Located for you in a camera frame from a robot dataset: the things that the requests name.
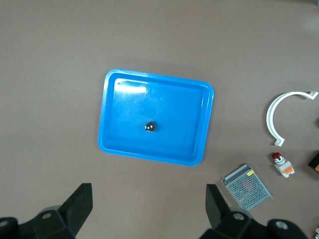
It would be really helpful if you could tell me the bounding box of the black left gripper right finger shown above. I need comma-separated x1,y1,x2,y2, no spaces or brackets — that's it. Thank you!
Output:
199,184,310,239

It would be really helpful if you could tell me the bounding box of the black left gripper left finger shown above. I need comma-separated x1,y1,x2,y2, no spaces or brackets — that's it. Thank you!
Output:
0,183,94,239

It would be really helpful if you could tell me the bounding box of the perforated metal power supply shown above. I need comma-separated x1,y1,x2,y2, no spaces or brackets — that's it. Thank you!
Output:
221,163,273,211

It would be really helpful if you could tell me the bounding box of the red mushroom push button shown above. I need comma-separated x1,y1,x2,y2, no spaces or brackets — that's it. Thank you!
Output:
271,152,296,179

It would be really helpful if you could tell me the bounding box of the large white curved clamp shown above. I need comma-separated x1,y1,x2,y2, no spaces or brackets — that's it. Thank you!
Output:
266,91,319,146

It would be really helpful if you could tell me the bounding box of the flat orange button box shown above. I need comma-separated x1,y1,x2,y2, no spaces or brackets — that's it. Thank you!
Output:
308,152,319,174

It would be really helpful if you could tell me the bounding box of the blue plastic tray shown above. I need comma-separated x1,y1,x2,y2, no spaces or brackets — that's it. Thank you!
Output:
97,68,215,167

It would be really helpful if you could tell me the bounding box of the brown table mat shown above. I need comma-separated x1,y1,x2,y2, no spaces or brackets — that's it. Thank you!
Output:
0,0,319,239

